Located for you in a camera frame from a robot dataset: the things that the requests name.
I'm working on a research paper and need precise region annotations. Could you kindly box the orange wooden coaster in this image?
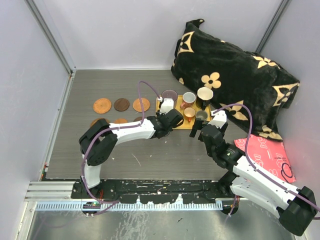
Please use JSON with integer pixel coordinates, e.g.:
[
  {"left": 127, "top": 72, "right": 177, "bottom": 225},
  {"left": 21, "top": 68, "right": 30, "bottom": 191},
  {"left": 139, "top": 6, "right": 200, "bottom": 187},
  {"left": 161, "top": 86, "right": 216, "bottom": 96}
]
[{"left": 114, "top": 118, "right": 128, "bottom": 124}]

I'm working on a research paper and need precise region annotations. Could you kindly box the white cable duct rail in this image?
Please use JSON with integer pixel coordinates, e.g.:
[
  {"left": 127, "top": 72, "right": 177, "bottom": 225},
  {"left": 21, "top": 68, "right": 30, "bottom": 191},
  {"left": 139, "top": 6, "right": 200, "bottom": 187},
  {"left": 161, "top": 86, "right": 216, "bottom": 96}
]
[{"left": 35, "top": 200, "right": 223, "bottom": 212}]

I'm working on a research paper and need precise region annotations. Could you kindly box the orange cork coaster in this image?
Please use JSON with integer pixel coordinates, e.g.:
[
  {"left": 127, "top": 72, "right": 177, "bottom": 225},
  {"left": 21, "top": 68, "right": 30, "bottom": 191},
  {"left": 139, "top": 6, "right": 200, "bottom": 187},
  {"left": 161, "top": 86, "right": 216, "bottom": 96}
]
[{"left": 93, "top": 98, "right": 112, "bottom": 114}]

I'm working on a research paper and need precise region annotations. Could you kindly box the small orange cup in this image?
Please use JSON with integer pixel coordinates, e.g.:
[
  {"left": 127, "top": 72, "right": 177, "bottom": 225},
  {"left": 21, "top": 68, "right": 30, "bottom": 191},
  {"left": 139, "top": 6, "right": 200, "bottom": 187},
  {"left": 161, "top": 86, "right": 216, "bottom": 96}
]
[{"left": 183, "top": 107, "right": 196, "bottom": 123}]

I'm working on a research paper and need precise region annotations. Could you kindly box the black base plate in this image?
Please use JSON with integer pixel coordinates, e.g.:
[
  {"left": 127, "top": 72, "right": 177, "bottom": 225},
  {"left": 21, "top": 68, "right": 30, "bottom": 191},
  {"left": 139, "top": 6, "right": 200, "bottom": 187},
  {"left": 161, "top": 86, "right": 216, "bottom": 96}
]
[{"left": 70, "top": 178, "right": 241, "bottom": 205}]

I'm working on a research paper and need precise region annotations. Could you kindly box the small grey cup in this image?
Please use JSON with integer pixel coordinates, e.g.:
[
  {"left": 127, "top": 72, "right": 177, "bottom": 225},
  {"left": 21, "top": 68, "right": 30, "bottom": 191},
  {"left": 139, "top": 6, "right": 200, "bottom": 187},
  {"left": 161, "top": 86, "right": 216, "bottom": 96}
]
[{"left": 195, "top": 110, "right": 208, "bottom": 121}]

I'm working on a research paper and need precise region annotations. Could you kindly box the dark brown wooden coaster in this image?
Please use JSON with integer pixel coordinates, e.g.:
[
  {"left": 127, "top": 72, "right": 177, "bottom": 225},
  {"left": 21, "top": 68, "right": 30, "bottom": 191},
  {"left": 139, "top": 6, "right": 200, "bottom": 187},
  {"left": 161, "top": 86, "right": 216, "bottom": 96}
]
[{"left": 114, "top": 98, "right": 130, "bottom": 112}]

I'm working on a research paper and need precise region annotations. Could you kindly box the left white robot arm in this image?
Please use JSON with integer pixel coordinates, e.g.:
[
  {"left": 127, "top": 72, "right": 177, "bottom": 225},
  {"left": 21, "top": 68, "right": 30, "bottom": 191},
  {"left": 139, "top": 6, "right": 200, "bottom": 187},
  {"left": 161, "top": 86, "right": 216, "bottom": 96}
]
[{"left": 78, "top": 106, "right": 184, "bottom": 198}]

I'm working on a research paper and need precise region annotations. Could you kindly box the purple transparent cup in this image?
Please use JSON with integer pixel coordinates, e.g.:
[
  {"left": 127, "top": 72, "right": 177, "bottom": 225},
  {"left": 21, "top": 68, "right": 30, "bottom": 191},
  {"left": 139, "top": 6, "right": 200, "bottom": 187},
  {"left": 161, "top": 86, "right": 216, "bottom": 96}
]
[{"left": 161, "top": 89, "right": 178, "bottom": 101}]

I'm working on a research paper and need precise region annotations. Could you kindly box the black cup cream inside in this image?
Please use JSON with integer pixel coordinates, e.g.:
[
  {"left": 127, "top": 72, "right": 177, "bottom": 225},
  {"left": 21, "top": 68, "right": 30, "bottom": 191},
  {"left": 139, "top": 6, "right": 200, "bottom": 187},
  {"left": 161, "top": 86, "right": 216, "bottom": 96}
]
[{"left": 195, "top": 87, "right": 214, "bottom": 111}]

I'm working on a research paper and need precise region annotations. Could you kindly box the yellow tray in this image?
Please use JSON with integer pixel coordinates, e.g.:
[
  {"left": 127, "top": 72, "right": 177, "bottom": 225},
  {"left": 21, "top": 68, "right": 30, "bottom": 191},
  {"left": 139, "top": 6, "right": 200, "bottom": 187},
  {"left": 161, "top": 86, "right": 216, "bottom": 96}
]
[{"left": 155, "top": 94, "right": 213, "bottom": 131}]

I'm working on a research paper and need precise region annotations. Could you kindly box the light woven coaster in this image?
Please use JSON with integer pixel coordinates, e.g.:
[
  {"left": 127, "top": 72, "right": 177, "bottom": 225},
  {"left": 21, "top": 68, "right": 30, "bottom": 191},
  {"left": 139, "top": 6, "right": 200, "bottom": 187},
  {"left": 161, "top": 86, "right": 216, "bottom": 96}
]
[{"left": 132, "top": 97, "right": 150, "bottom": 113}]

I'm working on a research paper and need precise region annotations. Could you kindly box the red patterned bag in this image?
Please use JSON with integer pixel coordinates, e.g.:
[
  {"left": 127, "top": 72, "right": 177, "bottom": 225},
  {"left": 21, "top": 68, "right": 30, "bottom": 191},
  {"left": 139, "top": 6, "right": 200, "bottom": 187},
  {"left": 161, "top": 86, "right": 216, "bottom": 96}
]
[{"left": 247, "top": 135, "right": 296, "bottom": 184}]

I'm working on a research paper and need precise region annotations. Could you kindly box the black floral pillow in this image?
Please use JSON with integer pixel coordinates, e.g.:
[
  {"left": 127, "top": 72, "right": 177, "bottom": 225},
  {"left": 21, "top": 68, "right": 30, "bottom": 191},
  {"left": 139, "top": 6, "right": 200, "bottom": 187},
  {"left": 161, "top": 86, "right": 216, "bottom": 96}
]
[{"left": 171, "top": 19, "right": 300, "bottom": 142}]

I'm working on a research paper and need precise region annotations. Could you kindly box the pink mug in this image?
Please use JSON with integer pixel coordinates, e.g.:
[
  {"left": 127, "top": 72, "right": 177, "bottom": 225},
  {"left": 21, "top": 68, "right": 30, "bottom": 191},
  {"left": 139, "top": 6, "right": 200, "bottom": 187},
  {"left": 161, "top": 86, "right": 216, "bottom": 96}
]
[{"left": 180, "top": 92, "right": 197, "bottom": 110}]

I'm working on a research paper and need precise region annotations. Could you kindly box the grooved wooden coaster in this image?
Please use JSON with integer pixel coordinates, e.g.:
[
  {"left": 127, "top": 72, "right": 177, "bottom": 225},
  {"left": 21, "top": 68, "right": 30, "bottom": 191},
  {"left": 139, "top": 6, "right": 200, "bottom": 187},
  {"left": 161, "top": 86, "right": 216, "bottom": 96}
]
[{"left": 90, "top": 118, "right": 110, "bottom": 127}]

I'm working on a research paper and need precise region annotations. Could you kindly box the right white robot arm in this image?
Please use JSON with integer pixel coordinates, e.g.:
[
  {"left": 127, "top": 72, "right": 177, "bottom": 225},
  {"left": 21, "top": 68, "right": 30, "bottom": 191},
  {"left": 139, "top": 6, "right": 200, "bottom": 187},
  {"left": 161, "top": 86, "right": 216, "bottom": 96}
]
[{"left": 190, "top": 111, "right": 319, "bottom": 236}]

